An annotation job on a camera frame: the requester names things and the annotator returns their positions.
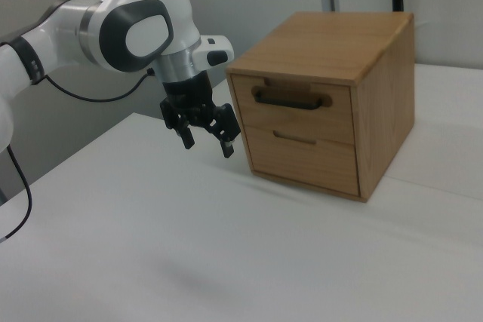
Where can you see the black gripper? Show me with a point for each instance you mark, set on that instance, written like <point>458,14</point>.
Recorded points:
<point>188,92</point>

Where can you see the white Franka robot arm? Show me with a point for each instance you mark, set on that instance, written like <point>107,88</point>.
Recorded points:
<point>147,1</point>

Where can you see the wooden drawer with cutout grip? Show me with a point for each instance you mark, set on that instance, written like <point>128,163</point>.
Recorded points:
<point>302,163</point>

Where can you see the wooden drawer cabinet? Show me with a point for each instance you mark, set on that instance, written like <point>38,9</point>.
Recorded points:
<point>320,43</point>

